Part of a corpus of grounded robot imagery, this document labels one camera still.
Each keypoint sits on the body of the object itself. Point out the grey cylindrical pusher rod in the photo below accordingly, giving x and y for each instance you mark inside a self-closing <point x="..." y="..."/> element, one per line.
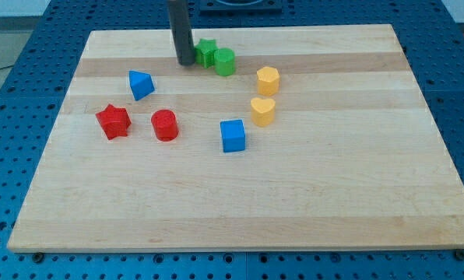
<point x="181" y="31"/>

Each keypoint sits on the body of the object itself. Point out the green star block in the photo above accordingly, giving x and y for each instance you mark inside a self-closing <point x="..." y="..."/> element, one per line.
<point x="204" y="52"/>

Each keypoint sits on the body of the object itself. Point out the green cylinder block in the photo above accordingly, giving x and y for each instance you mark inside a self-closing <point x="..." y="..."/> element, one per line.
<point x="224" y="61"/>

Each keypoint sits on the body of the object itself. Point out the red star block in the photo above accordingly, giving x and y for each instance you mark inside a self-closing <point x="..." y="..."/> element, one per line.
<point x="114" y="121"/>

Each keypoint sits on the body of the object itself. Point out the blue triangle block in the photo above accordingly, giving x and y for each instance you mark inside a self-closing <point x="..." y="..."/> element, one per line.
<point x="141" y="84"/>

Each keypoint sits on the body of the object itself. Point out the red cylinder block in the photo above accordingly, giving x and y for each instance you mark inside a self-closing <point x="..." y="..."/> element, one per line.
<point x="165" y="125"/>

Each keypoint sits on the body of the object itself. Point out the yellow hexagon block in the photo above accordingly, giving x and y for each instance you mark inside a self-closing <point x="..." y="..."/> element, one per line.
<point x="268" y="81"/>

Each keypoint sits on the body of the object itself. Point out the yellow heart block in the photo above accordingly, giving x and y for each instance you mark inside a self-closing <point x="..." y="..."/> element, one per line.
<point x="262" y="111"/>

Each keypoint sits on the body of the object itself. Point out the blue cube block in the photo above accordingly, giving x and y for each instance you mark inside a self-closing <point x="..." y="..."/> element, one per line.
<point x="233" y="135"/>

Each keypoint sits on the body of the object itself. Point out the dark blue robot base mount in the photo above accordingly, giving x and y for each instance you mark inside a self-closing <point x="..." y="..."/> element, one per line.
<point x="215" y="6"/>

